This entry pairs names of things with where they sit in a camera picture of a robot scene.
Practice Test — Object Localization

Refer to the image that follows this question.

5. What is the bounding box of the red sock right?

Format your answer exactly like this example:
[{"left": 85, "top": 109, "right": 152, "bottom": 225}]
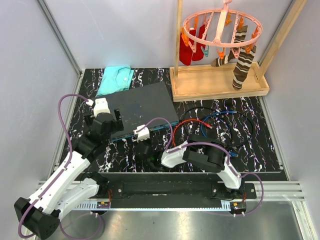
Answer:
[{"left": 192, "top": 24, "right": 206, "bottom": 62}]

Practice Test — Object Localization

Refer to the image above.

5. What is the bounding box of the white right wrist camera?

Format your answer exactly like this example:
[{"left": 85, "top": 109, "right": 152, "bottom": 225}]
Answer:
[{"left": 132, "top": 124, "right": 150, "bottom": 142}]

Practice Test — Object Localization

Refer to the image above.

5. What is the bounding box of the dark grey network switch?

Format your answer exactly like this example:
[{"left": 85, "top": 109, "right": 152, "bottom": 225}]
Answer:
[{"left": 104, "top": 82, "right": 179, "bottom": 142}]

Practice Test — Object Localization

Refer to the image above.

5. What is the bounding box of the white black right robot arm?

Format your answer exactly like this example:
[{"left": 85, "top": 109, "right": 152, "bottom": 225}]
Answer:
[{"left": 134, "top": 134, "right": 245, "bottom": 200}]

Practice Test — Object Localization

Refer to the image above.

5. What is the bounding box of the brown striped sock long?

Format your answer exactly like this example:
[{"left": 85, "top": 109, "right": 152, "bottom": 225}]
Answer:
[{"left": 232, "top": 45, "right": 257, "bottom": 90}]

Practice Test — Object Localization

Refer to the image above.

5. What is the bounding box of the pink round clip hanger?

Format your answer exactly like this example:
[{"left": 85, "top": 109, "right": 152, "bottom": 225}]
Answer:
[{"left": 181, "top": 0, "right": 263, "bottom": 59}]

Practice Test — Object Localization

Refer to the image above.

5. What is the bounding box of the wooden rack with tray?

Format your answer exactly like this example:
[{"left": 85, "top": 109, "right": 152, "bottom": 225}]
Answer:
[{"left": 169, "top": 0, "right": 307, "bottom": 102}]

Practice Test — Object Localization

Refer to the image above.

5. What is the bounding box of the folded teal cloth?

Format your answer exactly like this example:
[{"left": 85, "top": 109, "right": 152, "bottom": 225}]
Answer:
[{"left": 96, "top": 66, "right": 134, "bottom": 97}]

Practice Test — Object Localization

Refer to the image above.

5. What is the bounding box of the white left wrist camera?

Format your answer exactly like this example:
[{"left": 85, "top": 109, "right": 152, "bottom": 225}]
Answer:
[{"left": 85, "top": 97, "right": 111, "bottom": 118}]

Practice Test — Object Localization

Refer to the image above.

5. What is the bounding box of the brown striped sock rear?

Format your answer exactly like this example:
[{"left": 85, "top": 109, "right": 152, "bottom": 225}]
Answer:
[{"left": 211, "top": 25, "right": 248, "bottom": 67}]

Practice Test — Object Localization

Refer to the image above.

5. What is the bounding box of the black cable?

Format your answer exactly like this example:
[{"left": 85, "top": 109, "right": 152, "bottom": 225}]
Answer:
[{"left": 182, "top": 106, "right": 254, "bottom": 151}]

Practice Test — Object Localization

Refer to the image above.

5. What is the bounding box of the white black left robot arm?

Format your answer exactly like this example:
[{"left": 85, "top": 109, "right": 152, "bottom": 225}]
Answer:
[{"left": 14, "top": 108, "right": 122, "bottom": 240}]

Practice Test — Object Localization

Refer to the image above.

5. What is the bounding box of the red sock left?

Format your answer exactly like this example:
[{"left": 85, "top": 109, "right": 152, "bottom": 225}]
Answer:
[{"left": 179, "top": 28, "right": 194, "bottom": 66}]

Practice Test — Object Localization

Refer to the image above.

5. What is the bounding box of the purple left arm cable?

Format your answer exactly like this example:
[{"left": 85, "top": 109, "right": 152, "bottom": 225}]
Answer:
[{"left": 18, "top": 93, "right": 104, "bottom": 239}]

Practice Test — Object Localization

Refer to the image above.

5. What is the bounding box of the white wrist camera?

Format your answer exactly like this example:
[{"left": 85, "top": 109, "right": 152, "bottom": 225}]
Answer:
[
  {"left": 132, "top": 124, "right": 150, "bottom": 142},
  {"left": 85, "top": 97, "right": 111, "bottom": 118}
]

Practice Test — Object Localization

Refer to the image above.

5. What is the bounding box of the blue cable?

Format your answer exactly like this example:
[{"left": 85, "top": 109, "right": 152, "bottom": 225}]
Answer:
[{"left": 199, "top": 110, "right": 238, "bottom": 157}]

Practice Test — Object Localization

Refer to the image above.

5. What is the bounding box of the red cable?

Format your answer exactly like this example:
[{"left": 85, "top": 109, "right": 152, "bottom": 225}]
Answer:
[{"left": 172, "top": 119, "right": 213, "bottom": 151}]

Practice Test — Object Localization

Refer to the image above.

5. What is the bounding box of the red sock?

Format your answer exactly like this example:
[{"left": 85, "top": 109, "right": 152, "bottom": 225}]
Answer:
[
  {"left": 192, "top": 24, "right": 206, "bottom": 62},
  {"left": 179, "top": 28, "right": 194, "bottom": 66}
]

